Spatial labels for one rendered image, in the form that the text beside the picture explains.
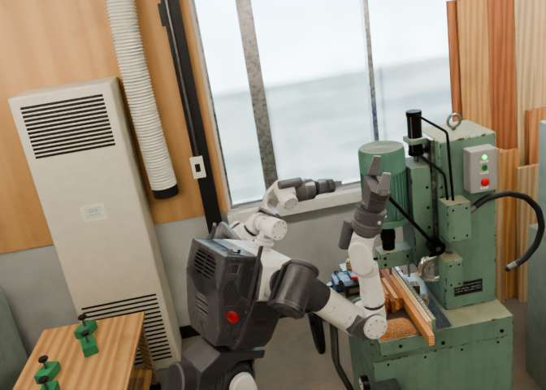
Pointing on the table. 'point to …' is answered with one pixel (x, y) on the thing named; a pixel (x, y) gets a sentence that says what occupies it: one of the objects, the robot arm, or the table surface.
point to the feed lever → (425, 235)
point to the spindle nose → (387, 239)
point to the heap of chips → (398, 329)
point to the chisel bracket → (388, 257)
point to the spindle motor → (398, 179)
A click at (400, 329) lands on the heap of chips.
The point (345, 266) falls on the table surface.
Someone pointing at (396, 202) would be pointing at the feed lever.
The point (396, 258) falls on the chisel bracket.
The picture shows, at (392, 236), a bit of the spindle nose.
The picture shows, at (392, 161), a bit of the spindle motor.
